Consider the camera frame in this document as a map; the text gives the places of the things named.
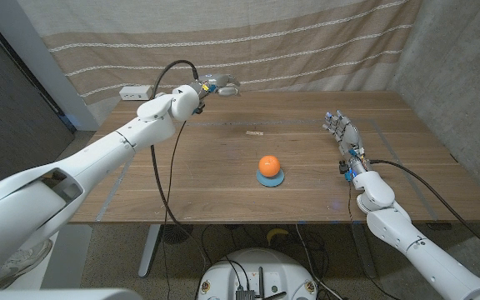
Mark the dark grey door panel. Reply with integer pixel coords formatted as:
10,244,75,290
0,12,77,197

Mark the grey sneaker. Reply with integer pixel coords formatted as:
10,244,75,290
0,239,53,292

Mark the grey table leg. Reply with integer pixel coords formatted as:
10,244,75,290
350,223,378,279

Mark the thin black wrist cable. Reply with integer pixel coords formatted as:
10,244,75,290
161,120,188,300
347,179,403,300

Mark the yellow banana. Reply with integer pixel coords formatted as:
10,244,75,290
266,227,290,245

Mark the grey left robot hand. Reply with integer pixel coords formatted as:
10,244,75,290
197,73,241,98

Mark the thin black left wrist cable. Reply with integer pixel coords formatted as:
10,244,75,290
161,120,188,300

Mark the blue round coaster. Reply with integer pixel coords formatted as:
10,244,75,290
256,167,286,188

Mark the grey tape outline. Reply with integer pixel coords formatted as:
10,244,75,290
96,119,439,222

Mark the black round floor fan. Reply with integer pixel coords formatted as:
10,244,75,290
160,224,194,245

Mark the white table leg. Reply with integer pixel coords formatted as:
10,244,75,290
137,224,162,279

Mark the orange ball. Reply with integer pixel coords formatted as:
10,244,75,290
258,155,282,178

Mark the beige striped backdrop cloth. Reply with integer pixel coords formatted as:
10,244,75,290
17,0,423,110

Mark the white power strip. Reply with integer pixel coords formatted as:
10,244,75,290
118,85,154,102

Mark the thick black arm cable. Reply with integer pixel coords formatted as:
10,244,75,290
150,59,210,272
368,159,480,263

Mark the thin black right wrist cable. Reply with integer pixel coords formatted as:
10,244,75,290
347,179,403,300

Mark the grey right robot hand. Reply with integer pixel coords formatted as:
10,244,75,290
322,109,368,174

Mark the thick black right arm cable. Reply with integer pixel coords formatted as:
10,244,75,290
368,159,480,263

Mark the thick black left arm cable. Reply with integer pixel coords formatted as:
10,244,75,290
150,59,210,272

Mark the white robot torso base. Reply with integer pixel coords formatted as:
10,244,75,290
197,247,319,300

